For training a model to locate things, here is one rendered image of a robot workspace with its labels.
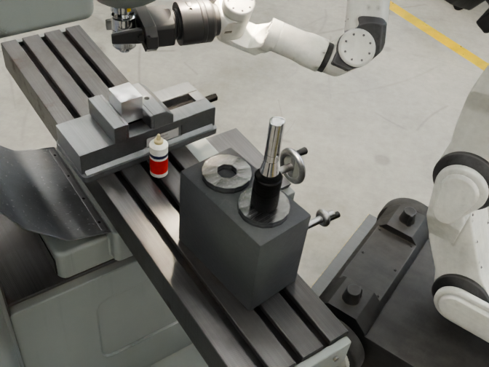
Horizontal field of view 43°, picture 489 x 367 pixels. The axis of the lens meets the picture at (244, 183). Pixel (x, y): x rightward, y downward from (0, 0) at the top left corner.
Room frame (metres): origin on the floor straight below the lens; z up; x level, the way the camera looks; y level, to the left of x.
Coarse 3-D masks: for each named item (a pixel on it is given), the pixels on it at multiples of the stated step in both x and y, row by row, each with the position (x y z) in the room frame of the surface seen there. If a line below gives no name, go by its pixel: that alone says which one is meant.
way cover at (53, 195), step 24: (0, 168) 0.93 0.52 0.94; (24, 168) 1.00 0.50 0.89; (48, 168) 1.02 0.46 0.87; (0, 192) 0.83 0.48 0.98; (24, 192) 0.89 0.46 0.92; (48, 192) 0.94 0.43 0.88; (72, 192) 0.96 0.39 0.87; (24, 216) 0.80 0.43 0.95; (48, 216) 0.85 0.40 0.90; (72, 216) 0.88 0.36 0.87; (96, 216) 0.90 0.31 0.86
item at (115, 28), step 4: (112, 24) 1.05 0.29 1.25; (116, 24) 1.05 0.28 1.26; (132, 24) 1.06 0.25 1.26; (112, 28) 1.06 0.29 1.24; (116, 28) 1.05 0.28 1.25; (120, 28) 1.05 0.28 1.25; (124, 28) 1.05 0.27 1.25; (128, 28) 1.05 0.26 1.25; (112, 32) 1.06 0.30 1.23; (116, 44) 1.05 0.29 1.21; (120, 44) 1.05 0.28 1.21; (124, 44) 1.05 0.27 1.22; (128, 44) 1.05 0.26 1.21; (132, 44) 1.06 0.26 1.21; (116, 48) 1.05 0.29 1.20; (120, 48) 1.05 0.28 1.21; (124, 48) 1.05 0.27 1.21; (128, 48) 1.05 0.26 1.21; (132, 48) 1.06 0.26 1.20
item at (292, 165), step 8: (288, 152) 1.41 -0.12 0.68; (296, 152) 1.40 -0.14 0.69; (304, 152) 1.42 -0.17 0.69; (280, 160) 1.44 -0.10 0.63; (288, 160) 1.42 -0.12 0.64; (296, 160) 1.38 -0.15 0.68; (280, 168) 1.38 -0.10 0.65; (288, 168) 1.39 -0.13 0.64; (296, 168) 1.39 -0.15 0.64; (304, 168) 1.37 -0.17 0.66; (288, 176) 1.40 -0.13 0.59; (296, 176) 1.38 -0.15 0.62; (304, 176) 1.36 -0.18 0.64
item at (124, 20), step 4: (112, 12) 1.07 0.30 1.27; (132, 12) 1.08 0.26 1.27; (112, 16) 1.06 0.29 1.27; (116, 16) 1.06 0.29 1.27; (128, 16) 1.06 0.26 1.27; (132, 16) 1.07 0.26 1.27; (112, 20) 1.05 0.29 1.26; (116, 20) 1.05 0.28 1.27; (120, 20) 1.05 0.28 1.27; (124, 20) 1.05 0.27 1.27; (128, 20) 1.05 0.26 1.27; (132, 20) 1.06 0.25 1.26; (120, 24) 1.05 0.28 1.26; (124, 24) 1.05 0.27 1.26; (128, 24) 1.05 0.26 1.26
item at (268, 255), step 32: (224, 160) 0.83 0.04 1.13; (192, 192) 0.78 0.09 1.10; (224, 192) 0.76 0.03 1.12; (192, 224) 0.78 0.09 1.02; (224, 224) 0.71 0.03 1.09; (256, 224) 0.69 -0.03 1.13; (288, 224) 0.71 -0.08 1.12; (224, 256) 0.71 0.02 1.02; (256, 256) 0.66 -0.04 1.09; (288, 256) 0.71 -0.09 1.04; (256, 288) 0.66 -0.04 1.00
